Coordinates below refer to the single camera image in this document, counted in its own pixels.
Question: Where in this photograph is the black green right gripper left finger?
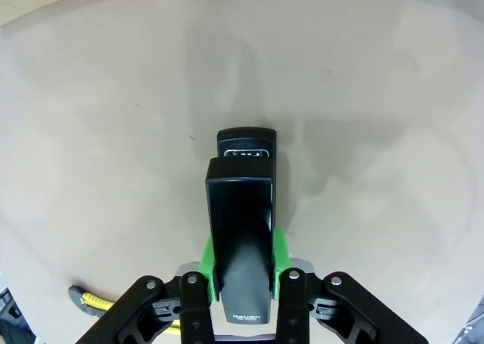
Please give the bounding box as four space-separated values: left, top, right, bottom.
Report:
75 234 222 344

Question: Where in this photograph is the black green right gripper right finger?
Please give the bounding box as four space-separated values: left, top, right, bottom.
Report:
270 227 428 344

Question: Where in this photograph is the black stapler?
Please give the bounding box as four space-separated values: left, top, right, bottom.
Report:
205 126 279 326

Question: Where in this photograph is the yellow black utility knife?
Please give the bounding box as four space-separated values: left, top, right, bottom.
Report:
67 284 181 334

